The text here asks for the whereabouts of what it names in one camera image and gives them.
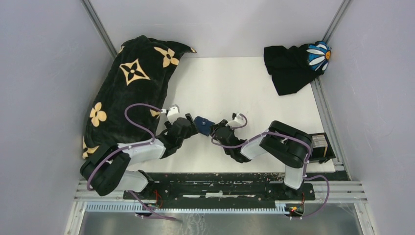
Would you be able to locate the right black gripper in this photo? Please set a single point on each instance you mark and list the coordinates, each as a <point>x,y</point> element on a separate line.
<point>221,123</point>

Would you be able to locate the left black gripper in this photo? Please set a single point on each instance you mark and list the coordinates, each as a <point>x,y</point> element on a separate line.
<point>193,129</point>

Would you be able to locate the blue leather card holder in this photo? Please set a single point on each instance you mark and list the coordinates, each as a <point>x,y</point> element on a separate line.
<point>203,125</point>

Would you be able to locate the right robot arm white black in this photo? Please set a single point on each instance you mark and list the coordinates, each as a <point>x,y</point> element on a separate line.
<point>287,144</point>

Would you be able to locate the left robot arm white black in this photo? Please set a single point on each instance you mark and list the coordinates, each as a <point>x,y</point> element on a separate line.
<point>106,169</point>

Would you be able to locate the stack of credit cards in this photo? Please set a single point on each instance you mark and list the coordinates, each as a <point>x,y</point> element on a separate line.
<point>320,146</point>

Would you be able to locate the black card tray stand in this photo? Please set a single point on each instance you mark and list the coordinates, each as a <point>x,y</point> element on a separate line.
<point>329,155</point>

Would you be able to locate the black blanket with beige flowers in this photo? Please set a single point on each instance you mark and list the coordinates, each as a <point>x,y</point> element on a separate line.
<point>127,106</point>

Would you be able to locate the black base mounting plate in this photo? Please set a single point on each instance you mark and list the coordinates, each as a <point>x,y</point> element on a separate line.
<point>221,195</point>

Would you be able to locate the black cloth with blue flower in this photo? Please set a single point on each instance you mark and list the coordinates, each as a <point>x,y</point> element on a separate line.
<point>293,68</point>

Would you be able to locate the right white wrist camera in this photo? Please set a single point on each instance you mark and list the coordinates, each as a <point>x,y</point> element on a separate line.
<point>238,121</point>

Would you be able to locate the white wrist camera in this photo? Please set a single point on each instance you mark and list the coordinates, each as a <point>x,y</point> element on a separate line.
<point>172,113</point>
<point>238,121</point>

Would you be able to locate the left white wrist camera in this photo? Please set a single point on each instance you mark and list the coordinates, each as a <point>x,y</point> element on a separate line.
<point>172,113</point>

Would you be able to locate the aluminium frame rails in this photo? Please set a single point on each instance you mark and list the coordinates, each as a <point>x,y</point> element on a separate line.
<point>339,208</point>

